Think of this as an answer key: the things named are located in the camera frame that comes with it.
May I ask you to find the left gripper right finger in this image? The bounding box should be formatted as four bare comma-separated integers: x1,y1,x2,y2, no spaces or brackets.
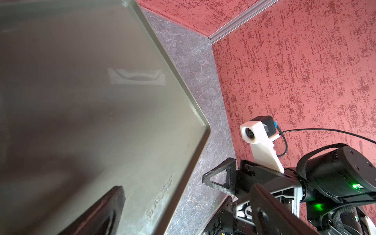
250,184,319,235

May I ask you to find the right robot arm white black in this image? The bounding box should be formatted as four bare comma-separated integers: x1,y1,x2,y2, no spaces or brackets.
203,144,376,235

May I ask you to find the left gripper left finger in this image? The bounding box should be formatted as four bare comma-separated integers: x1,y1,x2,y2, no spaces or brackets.
59,186,126,235

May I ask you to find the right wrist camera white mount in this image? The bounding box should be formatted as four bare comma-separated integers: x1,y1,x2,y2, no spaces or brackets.
240,116,285,174

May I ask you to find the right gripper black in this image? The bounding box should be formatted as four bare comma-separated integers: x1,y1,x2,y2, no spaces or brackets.
202,158,303,235

